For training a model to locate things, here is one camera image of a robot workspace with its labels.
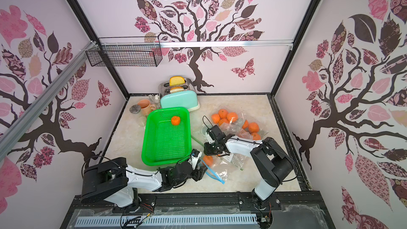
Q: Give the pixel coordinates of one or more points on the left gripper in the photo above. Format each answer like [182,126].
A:
[199,174]

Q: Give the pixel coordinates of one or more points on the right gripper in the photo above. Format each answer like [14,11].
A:
[213,138]

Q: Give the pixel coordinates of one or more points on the clear blue-zip bag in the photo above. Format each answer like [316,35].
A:
[220,168]

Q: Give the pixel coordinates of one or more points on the orange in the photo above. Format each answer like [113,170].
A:
[175,120]

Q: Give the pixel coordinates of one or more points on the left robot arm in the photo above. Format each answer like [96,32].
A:
[116,182]

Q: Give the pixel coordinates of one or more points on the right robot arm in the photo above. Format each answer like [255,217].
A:
[271,161]

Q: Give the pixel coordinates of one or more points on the clear green-strip bag of oranges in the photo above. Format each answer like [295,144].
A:
[239,123]

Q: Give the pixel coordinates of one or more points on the green plastic basket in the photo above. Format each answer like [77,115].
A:
[164,143]

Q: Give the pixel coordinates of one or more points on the mint green toaster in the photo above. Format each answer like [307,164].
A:
[187,99]

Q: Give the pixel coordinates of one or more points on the pink ceramic mug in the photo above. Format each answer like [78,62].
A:
[146,106]

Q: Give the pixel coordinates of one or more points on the yellow toast slice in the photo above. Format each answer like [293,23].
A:
[176,80]

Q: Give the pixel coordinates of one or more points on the white slotted cable duct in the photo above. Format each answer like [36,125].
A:
[119,222]

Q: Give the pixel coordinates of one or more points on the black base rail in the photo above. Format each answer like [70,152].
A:
[283,210]

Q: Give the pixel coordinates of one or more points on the black wire wall basket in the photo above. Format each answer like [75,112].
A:
[126,52]

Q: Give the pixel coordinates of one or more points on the aluminium rail bar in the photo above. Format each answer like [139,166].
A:
[17,130]

